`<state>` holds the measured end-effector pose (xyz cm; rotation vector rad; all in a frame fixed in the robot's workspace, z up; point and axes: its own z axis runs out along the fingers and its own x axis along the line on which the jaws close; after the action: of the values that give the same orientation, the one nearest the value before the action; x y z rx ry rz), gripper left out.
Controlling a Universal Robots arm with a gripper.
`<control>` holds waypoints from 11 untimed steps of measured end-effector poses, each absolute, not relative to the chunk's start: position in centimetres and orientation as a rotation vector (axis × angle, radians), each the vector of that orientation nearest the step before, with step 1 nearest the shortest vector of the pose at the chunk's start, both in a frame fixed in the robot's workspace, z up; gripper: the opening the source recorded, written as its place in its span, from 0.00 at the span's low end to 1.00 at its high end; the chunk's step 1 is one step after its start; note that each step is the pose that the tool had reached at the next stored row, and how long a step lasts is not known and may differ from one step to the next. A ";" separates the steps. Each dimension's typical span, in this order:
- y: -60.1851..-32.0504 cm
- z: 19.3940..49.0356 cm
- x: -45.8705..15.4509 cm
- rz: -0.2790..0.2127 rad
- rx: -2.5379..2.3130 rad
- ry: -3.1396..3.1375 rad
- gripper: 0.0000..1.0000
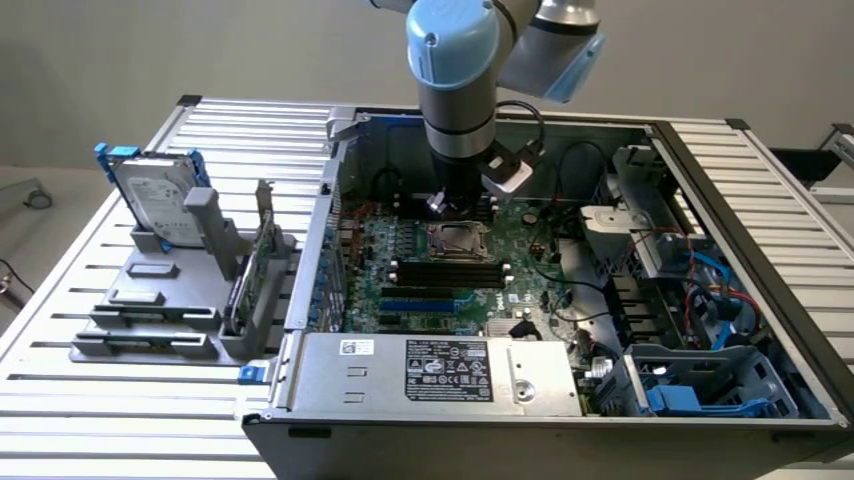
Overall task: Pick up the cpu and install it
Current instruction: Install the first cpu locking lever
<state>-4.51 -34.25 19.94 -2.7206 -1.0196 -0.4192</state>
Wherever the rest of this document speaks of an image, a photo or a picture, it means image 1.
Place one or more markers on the blue expansion slot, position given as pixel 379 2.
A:
pixel 413 304

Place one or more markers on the silver chipset heatsink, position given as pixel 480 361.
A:
pixel 503 330

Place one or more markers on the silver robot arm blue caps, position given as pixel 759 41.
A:
pixel 453 75

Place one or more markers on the black RAM slot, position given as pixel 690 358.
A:
pixel 449 264
pixel 449 284
pixel 449 271
pixel 449 277

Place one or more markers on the grey caster wheel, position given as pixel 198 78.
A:
pixel 36 197

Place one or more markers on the blue disk bracket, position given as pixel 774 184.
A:
pixel 122 150

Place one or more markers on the silver hard disk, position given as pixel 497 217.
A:
pixel 156 200

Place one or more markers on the grey metal drive cage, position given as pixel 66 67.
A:
pixel 620 225

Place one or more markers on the round coin battery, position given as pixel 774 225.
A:
pixel 529 218

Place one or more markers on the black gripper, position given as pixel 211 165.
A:
pixel 460 175

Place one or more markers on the grey parts rack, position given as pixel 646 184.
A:
pixel 186 295

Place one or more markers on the silver CPU chip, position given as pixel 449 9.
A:
pixel 136 296
pixel 153 270

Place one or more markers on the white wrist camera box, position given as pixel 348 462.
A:
pixel 509 175

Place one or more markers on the green graphics card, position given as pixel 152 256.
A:
pixel 256 260

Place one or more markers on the grey power supply unit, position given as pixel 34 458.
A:
pixel 333 380

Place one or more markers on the grey disk bay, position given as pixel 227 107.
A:
pixel 734 370

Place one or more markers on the CPU socket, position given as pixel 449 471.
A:
pixel 460 242

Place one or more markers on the blue disk bay latch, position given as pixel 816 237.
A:
pixel 674 400

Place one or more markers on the black expansion slot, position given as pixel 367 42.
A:
pixel 413 293

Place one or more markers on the green motherboard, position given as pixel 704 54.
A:
pixel 533 260

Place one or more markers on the open black PC case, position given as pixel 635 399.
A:
pixel 400 450

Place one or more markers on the blue case clip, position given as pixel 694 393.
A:
pixel 251 375

